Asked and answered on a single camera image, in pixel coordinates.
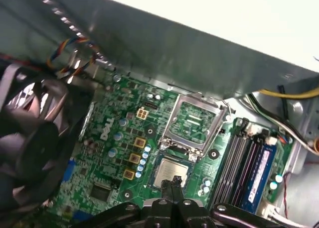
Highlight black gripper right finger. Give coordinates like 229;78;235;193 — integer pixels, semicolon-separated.
172;175;285;228

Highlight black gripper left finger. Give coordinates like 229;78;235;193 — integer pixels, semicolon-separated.
72;179;173;228

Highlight silver CPU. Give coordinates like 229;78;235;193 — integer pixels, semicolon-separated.
156;157;190;189

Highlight CPU socket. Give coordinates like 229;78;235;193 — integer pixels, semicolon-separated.
146;150;199;196

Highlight RAM stick with blue label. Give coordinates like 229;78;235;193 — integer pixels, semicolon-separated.
240;135;279;214

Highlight metal socket cover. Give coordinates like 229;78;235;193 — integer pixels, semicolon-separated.
159;92;229;155

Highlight metal locking lever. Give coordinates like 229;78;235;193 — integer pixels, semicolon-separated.
204;101;237;154

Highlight green motherboard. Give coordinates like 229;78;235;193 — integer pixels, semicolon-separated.
47;73;297;228

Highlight black case fan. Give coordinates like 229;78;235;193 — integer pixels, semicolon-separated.
0;63;75;211

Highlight grey power supply unit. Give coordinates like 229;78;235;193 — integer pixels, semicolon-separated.
37;0;319;99

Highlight black PC case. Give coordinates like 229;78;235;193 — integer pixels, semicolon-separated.
0;0;319;228

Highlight yellow wire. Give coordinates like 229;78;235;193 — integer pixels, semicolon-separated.
258;86;319;99

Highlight twisted coloured fan wire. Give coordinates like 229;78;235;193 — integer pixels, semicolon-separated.
46;37;100;76

